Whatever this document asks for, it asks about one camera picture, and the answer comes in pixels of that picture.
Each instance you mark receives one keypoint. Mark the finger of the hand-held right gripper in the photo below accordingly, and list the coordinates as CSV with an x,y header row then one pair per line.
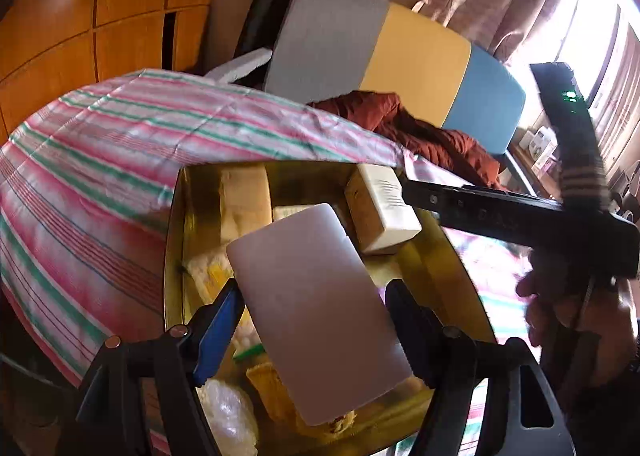
x,y
475,206

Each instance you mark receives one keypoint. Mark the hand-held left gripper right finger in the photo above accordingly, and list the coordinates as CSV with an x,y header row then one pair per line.
x,y
405,331

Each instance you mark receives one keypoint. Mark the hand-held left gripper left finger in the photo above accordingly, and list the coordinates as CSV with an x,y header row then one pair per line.
x,y
220,336

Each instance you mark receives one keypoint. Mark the thin green stick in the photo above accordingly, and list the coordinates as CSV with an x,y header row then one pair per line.
x,y
249,352

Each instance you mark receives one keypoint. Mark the yellow white packet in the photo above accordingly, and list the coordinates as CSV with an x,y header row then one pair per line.
x,y
210,276

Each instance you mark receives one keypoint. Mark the gold tin box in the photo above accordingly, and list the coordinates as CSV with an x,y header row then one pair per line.
x,y
450,276

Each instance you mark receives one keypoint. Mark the yellow knitted pouch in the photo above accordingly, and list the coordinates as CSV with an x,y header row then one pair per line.
x,y
270,391

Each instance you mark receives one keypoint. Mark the clear plastic-wrapped bundle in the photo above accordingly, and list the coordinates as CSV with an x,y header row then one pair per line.
x,y
225,416

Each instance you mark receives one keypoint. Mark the white foam block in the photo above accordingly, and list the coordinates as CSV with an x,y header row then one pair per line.
x,y
320,311

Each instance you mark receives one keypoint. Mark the cream cardboard box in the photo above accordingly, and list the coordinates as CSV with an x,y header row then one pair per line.
x,y
380,216

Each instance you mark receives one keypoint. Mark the yellow sponge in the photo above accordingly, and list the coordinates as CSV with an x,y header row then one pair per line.
x,y
245,226
245,188

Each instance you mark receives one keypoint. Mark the person's right hand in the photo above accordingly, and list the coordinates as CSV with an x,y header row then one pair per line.
x,y
555,306

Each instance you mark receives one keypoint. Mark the small pink box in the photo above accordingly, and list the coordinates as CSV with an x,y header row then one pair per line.
x,y
545,165

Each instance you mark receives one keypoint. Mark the wooden side table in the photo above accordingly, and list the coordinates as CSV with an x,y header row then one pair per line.
x,y
530,176

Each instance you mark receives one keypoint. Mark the rust-red quilted garment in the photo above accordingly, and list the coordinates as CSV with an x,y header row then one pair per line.
x,y
450,146

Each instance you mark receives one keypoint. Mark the bright window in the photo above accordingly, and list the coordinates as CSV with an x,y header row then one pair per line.
x,y
585,36

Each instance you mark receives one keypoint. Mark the grey yellow blue armchair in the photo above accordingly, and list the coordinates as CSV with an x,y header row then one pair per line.
x,y
415,61

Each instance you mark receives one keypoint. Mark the pink green striped tablecloth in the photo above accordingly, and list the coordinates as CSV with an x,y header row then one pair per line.
x,y
100,161

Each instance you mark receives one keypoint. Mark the black rolled mat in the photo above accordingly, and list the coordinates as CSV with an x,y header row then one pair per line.
x,y
270,1

